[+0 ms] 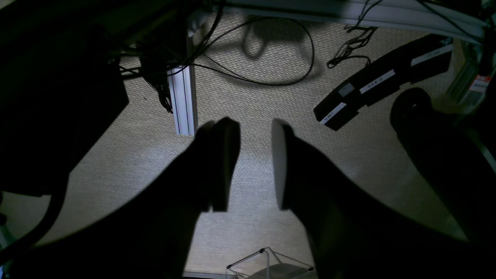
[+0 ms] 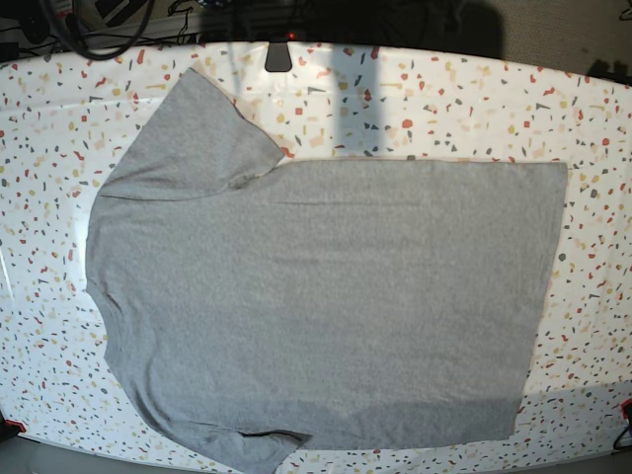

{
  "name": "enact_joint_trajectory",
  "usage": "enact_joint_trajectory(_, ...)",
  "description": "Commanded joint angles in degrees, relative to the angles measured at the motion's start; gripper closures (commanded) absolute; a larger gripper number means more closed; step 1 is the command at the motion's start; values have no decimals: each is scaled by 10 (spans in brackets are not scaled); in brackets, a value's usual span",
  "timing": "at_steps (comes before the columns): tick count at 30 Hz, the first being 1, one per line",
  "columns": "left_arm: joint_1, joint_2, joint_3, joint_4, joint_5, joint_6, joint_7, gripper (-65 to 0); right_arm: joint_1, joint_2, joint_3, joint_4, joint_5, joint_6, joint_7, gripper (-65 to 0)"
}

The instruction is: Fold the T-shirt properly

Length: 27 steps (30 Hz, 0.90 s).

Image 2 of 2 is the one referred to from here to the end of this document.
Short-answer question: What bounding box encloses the grey T-shirt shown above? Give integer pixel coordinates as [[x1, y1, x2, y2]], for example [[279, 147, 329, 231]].
[[86, 71, 568, 473]]

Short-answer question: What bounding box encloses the red clamp right corner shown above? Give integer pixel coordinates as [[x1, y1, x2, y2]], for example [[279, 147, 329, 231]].
[[612, 400, 632, 452]]

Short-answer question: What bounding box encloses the red clamp corner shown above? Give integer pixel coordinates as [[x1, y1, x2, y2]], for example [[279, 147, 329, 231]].
[[612, 400, 632, 452], [0, 418, 26, 442]]

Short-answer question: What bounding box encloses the red clamp left corner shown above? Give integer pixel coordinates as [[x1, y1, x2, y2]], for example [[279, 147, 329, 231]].
[[0, 418, 26, 442]]

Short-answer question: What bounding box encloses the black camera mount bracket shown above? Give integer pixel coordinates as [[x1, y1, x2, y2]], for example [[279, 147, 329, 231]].
[[265, 41, 292, 73]]

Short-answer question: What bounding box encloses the black cable bundle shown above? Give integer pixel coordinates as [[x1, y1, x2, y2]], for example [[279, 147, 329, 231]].
[[48, 0, 155, 62]]

